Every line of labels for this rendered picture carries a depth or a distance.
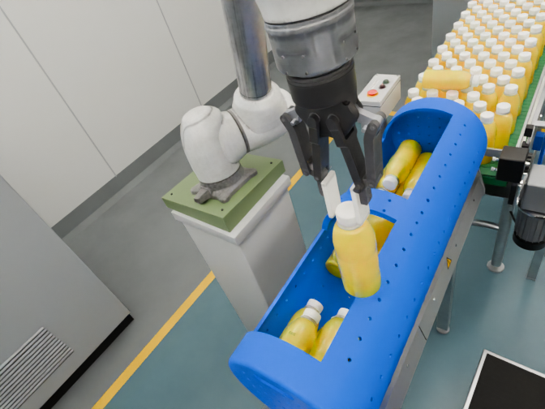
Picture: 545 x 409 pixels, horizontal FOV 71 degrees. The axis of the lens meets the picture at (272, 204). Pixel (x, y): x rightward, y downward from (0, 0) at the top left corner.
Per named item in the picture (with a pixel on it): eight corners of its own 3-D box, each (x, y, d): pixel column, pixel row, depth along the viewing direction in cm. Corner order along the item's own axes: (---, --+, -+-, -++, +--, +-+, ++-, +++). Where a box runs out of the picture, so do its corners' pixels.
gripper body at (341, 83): (268, 78, 42) (289, 147, 48) (336, 79, 37) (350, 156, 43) (302, 47, 46) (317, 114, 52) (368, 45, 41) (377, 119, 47)
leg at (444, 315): (435, 331, 184) (439, 248, 143) (438, 321, 187) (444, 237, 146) (447, 336, 181) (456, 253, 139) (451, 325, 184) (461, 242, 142)
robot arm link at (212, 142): (190, 170, 135) (164, 115, 122) (236, 148, 139) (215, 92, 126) (204, 190, 123) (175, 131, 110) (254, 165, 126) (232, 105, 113)
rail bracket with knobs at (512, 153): (487, 182, 124) (491, 157, 117) (493, 168, 128) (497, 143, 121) (523, 188, 119) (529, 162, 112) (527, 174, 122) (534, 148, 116)
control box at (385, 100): (357, 122, 149) (354, 99, 142) (377, 96, 160) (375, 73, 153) (381, 126, 144) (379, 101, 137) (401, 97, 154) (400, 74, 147)
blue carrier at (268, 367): (254, 401, 89) (204, 341, 71) (393, 167, 134) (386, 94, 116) (369, 475, 72) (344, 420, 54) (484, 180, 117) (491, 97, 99)
